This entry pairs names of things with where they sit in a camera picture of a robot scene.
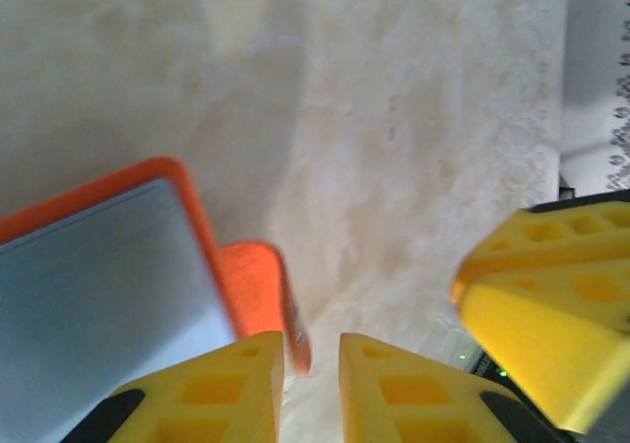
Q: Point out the orange card holder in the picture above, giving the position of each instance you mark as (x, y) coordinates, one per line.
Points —
(251, 285)

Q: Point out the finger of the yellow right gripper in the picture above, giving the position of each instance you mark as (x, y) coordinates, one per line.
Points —
(551, 344)
(566, 251)

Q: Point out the grey blue card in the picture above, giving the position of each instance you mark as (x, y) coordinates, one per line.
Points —
(98, 290)

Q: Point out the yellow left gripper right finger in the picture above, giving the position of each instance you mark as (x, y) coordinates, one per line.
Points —
(403, 403)

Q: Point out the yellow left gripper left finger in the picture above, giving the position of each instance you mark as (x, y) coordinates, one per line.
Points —
(221, 398)

